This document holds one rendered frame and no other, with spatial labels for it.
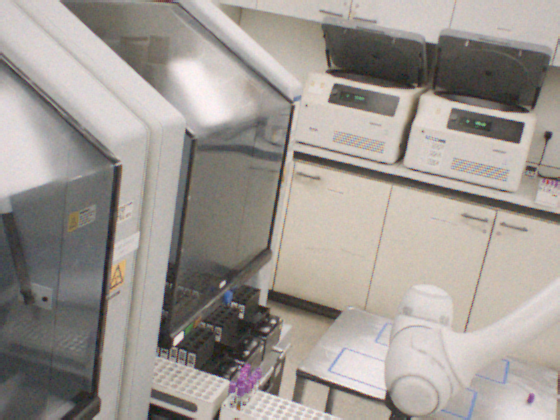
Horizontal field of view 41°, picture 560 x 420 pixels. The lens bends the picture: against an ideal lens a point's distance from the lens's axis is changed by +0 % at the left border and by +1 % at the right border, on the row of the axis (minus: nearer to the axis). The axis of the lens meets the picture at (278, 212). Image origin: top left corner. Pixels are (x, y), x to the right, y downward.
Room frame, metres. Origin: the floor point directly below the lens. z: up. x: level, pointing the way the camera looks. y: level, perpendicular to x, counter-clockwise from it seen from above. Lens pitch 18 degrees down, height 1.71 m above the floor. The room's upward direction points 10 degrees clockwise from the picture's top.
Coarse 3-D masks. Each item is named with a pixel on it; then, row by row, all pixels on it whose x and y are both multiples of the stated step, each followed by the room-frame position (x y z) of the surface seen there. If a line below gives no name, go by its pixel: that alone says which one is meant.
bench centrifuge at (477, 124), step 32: (448, 32) 3.72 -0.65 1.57; (448, 64) 3.91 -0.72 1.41; (480, 64) 3.82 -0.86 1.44; (512, 64) 3.74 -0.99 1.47; (544, 64) 3.66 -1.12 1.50; (448, 96) 4.00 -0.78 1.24; (480, 96) 4.03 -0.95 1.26; (512, 96) 3.93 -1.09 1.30; (416, 128) 3.57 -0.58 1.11; (448, 128) 3.54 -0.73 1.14; (480, 128) 3.52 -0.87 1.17; (512, 128) 3.49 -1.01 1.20; (416, 160) 3.56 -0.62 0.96; (448, 160) 3.52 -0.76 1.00; (480, 160) 3.48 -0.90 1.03; (512, 160) 3.45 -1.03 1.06
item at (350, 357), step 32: (352, 320) 1.92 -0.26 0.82; (384, 320) 1.96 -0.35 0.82; (320, 352) 1.70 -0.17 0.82; (352, 352) 1.73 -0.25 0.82; (384, 352) 1.76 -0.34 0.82; (352, 384) 1.57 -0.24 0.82; (384, 384) 1.59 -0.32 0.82; (480, 384) 1.68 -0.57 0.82; (512, 384) 1.71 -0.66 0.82; (544, 384) 1.74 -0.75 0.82; (448, 416) 1.50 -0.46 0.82; (480, 416) 1.53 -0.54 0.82; (512, 416) 1.55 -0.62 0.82; (544, 416) 1.58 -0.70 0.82
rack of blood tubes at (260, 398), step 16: (256, 400) 1.36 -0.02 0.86; (272, 400) 1.37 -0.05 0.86; (288, 400) 1.38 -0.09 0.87; (224, 416) 1.31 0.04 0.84; (240, 416) 1.30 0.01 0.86; (256, 416) 1.31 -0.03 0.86; (272, 416) 1.31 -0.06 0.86; (288, 416) 1.33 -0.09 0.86; (304, 416) 1.33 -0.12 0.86; (320, 416) 1.34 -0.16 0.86
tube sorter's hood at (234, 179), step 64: (64, 0) 1.50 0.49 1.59; (128, 0) 1.78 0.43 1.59; (128, 64) 1.43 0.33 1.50; (192, 64) 1.66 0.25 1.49; (192, 128) 1.36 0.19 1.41; (256, 128) 1.65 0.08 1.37; (192, 192) 1.35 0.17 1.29; (256, 192) 1.72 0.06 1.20; (192, 256) 1.39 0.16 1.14; (256, 256) 1.80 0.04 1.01; (192, 320) 1.41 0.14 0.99
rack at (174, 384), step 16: (160, 368) 1.41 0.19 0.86; (176, 368) 1.43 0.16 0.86; (192, 368) 1.44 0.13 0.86; (160, 384) 1.35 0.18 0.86; (176, 384) 1.36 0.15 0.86; (192, 384) 1.37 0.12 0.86; (208, 384) 1.38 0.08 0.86; (224, 384) 1.40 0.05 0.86; (160, 400) 1.35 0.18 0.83; (176, 400) 1.39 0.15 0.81; (192, 400) 1.33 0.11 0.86; (208, 400) 1.32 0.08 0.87; (224, 400) 1.39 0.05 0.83; (192, 416) 1.33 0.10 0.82; (208, 416) 1.32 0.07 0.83
